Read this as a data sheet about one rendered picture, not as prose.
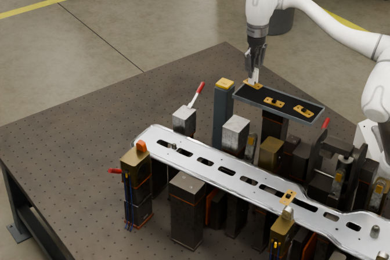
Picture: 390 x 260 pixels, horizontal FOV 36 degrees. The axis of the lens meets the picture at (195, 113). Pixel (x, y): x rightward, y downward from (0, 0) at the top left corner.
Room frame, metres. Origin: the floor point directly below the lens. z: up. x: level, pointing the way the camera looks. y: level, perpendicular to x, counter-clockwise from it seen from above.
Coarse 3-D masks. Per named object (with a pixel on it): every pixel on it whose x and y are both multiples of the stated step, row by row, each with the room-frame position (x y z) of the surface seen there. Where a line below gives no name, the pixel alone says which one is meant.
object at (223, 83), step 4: (220, 80) 2.20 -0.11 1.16; (224, 80) 2.20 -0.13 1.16; (228, 80) 2.20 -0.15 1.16; (216, 84) 2.17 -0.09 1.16; (220, 84) 2.17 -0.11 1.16; (224, 84) 2.17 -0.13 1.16; (228, 84) 2.17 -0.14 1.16; (232, 84) 2.18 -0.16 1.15; (224, 88) 2.15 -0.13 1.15; (228, 88) 2.15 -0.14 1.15
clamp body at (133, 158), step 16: (128, 160) 1.77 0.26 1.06; (144, 160) 1.79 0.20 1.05; (128, 176) 1.75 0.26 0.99; (144, 176) 1.78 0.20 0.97; (128, 192) 1.75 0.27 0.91; (144, 192) 1.79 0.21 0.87; (128, 208) 1.77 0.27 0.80; (144, 208) 1.78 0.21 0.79; (128, 224) 1.76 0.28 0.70; (144, 224) 1.77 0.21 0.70
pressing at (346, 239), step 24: (192, 144) 1.95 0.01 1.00; (192, 168) 1.80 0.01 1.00; (216, 168) 1.80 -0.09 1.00; (240, 168) 1.80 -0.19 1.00; (240, 192) 1.66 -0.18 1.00; (264, 192) 1.67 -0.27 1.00; (312, 216) 1.54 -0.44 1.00; (360, 216) 1.54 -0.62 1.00; (336, 240) 1.43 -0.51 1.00; (360, 240) 1.43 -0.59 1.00; (384, 240) 1.43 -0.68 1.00
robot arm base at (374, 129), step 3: (372, 126) 2.18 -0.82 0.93; (375, 126) 2.18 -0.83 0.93; (372, 129) 2.17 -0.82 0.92; (375, 129) 2.16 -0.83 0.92; (378, 129) 2.17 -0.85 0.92; (375, 132) 2.15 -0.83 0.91; (378, 132) 2.15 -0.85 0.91; (375, 135) 2.15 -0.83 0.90; (378, 135) 2.15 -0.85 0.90; (375, 138) 2.15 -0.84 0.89; (378, 138) 2.14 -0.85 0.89; (378, 141) 2.13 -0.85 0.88; (378, 144) 2.13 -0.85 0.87; (381, 144) 2.12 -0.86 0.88; (381, 147) 2.11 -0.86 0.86; (381, 150) 2.11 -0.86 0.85
